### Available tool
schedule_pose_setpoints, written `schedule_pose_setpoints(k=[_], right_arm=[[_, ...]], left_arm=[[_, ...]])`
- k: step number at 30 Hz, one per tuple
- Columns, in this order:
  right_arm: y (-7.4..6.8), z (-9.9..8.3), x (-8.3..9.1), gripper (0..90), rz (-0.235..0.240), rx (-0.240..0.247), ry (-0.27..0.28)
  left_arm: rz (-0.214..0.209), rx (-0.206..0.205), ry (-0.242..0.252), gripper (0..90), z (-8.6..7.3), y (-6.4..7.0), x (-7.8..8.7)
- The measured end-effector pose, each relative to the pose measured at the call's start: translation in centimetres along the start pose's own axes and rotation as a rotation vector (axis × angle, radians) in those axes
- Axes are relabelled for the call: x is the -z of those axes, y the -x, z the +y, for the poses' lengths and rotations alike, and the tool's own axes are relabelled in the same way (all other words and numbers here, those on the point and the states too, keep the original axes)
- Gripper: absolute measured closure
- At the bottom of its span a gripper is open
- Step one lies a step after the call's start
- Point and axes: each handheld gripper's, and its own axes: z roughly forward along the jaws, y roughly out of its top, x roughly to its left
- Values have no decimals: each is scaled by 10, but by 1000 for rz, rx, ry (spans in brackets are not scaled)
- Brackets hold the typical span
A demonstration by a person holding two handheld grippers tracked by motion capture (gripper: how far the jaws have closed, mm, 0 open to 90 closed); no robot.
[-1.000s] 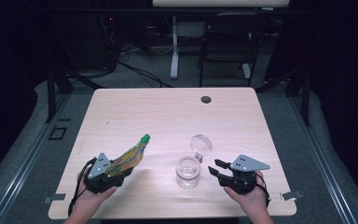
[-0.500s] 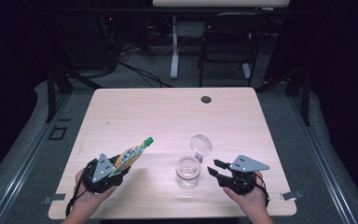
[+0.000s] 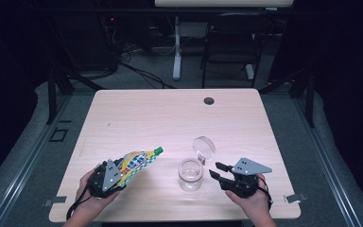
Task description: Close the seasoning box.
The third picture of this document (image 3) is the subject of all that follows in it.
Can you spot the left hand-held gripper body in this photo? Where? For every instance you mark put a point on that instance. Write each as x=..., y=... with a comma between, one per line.
x=108, y=179

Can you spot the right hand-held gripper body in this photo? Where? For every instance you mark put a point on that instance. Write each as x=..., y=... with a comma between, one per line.
x=245, y=186

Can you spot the yellow spouted snack pouch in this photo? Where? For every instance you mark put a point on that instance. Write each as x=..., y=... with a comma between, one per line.
x=137, y=162

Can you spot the clear glass jar with lid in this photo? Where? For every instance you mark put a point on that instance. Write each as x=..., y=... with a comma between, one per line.
x=190, y=175

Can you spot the person's right hand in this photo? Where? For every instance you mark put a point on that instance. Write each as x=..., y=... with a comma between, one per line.
x=258, y=205

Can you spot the person's left hand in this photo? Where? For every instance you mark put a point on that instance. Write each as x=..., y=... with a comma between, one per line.
x=89, y=205

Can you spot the grey tape strip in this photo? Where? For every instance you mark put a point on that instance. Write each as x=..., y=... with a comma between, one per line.
x=55, y=200
x=294, y=198

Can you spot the black metal stand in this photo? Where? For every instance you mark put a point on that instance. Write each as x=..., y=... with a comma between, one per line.
x=310, y=101
x=52, y=94

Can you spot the white desk foot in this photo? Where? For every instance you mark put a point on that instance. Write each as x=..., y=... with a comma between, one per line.
x=250, y=72

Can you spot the white desk leg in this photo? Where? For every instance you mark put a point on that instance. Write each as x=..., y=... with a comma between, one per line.
x=177, y=60

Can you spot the dark computer tower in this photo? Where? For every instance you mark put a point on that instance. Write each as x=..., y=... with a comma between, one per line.
x=85, y=41

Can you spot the black folding chair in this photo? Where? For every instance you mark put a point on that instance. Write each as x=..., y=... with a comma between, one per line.
x=233, y=41

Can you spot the white desk top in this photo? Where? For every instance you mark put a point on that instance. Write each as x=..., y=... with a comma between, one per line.
x=223, y=3

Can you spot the aluminium floor rail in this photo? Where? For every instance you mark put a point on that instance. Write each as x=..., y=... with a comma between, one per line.
x=327, y=164
x=28, y=164

